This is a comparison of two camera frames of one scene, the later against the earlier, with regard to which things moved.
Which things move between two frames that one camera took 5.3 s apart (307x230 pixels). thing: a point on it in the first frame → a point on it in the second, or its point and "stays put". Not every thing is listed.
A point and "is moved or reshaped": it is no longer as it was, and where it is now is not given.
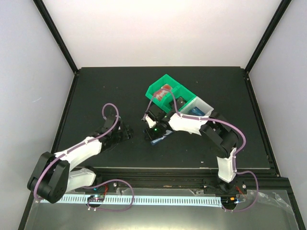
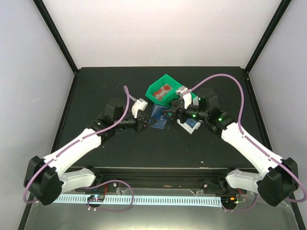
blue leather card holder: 169,132 is moved or reshaped
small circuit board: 96,198 stays put
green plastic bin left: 161,91 stays put
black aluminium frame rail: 256,178 stays put
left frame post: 54,33 stays put
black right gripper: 151,135 → 179,109
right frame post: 267,34 stays put
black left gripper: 127,133 → 141,124
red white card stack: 164,89 stays put
